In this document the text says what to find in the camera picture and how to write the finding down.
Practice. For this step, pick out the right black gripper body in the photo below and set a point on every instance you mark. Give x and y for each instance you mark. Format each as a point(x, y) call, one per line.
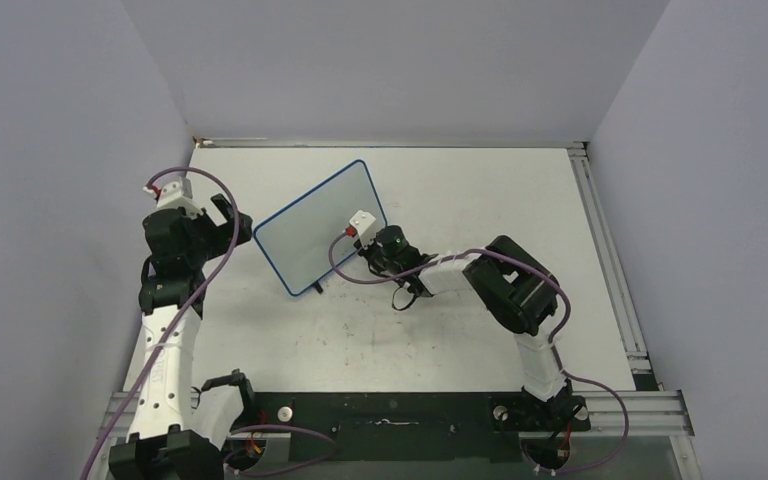
point(374, 257)

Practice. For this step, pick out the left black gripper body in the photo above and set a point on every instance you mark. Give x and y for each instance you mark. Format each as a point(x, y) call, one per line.
point(205, 243)

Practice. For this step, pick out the blue framed whiteboard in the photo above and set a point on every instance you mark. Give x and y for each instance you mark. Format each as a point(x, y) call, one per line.
point(300, 239)

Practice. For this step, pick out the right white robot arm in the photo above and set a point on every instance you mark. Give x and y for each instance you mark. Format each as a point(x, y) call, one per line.
point(519, 293)

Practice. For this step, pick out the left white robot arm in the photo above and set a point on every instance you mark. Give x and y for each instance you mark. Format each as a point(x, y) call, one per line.
point(162, 441)

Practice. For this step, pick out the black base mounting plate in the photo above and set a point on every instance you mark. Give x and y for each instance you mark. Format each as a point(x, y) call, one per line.
point(298, 444)

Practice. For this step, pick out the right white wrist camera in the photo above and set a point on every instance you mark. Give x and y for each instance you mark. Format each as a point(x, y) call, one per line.
point(362, 229)

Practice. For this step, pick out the aluminium frame rail right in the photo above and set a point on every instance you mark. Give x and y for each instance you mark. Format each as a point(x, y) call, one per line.
point(618, 289)

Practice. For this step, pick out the aluminium frame rail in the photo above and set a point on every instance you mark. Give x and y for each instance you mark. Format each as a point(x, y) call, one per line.
point(636, 414)
point(618, 289)

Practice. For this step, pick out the aluminium frame rail front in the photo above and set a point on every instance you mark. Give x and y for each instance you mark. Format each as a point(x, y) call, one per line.
point(636, 414)

